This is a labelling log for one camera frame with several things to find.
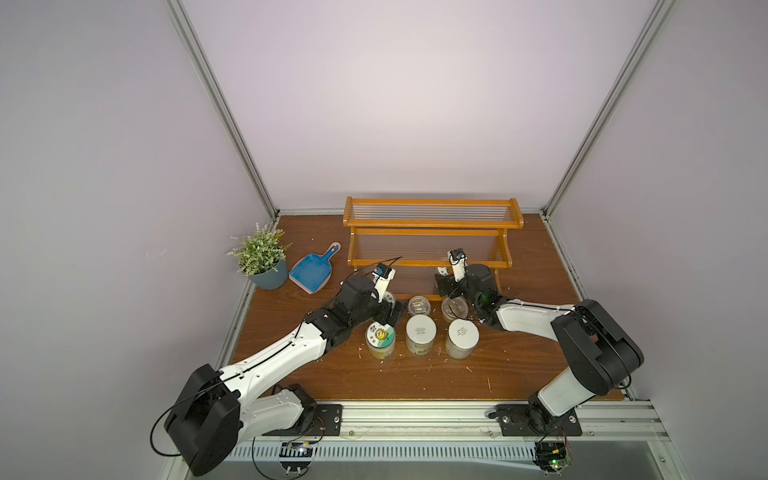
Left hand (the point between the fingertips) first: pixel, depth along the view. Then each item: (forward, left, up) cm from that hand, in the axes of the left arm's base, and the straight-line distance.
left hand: (398, 295), depth 80 cm
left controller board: (-35, +25, -18) cm, 47 cm away
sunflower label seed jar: (-10, +5, -6) cm, 13 cm away
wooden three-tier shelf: (+25, -5, -5) cm, 26 cm away
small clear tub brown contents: (+1, -17, -9) cm, 19 cm away
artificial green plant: (+13, +42, +2) cm, 44 cm away
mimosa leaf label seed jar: (+3, +3, -7) cm, 8 cm away
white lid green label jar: (-8, -6, -6) cm, 12 cm away
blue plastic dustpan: (+16, +30, -13) cm, 37 cm away
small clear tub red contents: (+2, -6, -9) cm, 11 cm away
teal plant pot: (+9, +39, -7) cm, 41 cm away
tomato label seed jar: (+11, -14, -4) cm, 19 cm away
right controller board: (-34, -36, -14) cm, 52 cm away
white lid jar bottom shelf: (-10, -17, -6) cm, 21 cm away
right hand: (+14, -17, -5) cm, 23 cm away
